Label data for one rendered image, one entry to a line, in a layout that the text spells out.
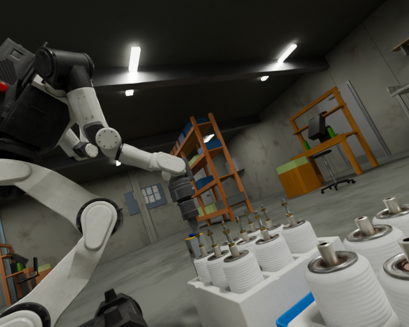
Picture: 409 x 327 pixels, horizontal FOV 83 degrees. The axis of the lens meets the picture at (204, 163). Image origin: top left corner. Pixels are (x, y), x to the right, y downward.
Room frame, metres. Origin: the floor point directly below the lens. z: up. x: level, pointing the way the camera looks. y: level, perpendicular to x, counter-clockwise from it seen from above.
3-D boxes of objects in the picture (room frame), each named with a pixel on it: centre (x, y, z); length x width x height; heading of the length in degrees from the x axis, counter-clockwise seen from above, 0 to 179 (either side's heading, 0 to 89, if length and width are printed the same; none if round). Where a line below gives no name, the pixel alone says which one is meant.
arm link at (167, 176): (0.91, 0.12, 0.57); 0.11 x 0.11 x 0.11; 30
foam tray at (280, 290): (0.84, -0.04, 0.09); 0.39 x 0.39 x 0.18; 28
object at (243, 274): (0.68, 0.01, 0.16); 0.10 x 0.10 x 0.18
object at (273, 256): (0.74, -0.09, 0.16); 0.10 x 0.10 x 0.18
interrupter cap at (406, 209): (0.52, -0.33, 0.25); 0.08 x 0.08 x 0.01
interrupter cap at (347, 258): (0.40, -0.13, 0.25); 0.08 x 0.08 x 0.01
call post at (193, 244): (1.07, 0.17, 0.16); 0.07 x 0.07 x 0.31; 28
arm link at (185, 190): (0.89, 0.12, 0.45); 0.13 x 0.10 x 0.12; 14
